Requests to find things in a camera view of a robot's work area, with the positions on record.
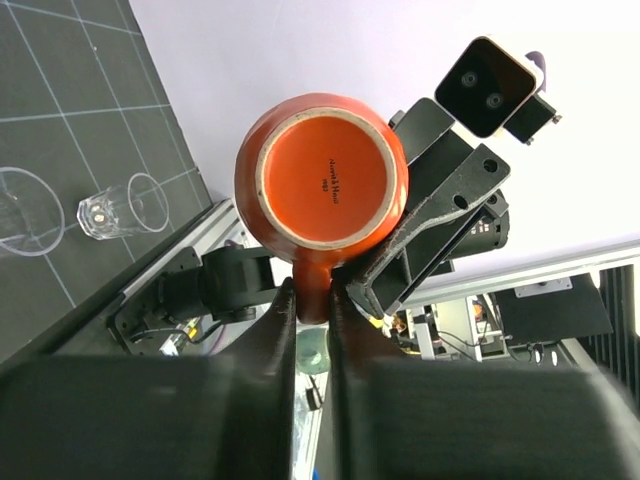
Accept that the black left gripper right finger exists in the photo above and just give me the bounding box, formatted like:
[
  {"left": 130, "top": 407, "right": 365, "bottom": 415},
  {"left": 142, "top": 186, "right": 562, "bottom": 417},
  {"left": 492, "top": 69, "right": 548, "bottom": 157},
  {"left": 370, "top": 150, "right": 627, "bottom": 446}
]
[{"left": 329, "top": 285, "right": 639, "bottom": 479}]

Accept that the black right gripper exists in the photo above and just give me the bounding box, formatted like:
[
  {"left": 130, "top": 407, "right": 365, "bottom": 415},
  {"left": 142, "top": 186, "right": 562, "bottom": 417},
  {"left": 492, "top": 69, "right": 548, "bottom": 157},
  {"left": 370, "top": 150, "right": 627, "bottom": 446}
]
[{"left": 347, "top": 98, "right": 511, "bottom": 318}]

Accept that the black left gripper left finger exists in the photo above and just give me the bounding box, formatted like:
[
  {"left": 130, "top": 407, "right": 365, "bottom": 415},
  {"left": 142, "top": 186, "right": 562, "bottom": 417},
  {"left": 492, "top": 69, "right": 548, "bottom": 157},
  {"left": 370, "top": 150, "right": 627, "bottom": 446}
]
[{"left": 1, "top": 280, "right": 296, "bottom": 479}]

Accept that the orange ceramic mug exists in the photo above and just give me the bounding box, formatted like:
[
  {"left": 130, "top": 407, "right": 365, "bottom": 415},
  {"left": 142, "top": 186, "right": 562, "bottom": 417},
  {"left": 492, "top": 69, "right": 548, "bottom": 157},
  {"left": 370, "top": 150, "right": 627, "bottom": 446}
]
[{"left": 234, "top": 93, "right": 409, "bottom": 324}]

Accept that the clear faceted plastic cup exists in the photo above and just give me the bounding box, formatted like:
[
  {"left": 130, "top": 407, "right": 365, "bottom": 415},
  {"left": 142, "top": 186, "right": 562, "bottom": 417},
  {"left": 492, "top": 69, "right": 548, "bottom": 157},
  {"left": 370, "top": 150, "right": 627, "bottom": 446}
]
[
  {"left": 1, "top": 167, "right": 66, "bottom": 259},
  {"left": 76, "top": 173, "right": 169, "bottom": 240}
]

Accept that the black gridded table mat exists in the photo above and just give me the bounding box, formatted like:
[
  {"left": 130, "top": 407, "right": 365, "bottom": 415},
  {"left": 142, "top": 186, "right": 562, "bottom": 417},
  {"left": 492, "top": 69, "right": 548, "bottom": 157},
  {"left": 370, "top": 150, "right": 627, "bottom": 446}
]
[{"left": 1, "top": 1, "right": 213, "bottom": 359}]

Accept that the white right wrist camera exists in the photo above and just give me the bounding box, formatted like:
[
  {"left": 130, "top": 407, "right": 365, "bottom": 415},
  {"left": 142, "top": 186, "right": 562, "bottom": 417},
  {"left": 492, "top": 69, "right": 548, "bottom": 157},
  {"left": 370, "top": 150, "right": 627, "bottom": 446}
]
[{"left": 434, "top": 36, "right": 544, "bottom": 138}]

